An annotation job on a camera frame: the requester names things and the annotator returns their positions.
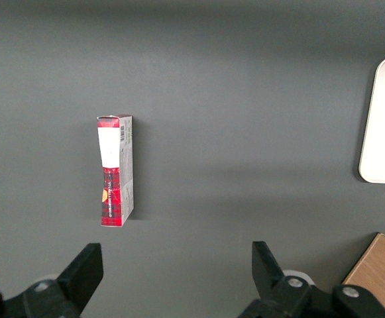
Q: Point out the light wooden drawer cabinet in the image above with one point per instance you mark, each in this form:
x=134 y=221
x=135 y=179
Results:
x=381 y=271

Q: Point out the cream plastic tray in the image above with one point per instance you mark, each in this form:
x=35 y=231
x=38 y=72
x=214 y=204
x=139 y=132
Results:
x=384 y=126

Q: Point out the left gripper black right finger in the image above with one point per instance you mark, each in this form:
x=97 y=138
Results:
x=271 y=281

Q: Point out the red plaid carton box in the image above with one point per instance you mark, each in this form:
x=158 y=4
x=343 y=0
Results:
x=126 y=165

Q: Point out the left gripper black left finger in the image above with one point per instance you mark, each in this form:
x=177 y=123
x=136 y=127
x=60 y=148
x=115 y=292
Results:
x=79 y=275

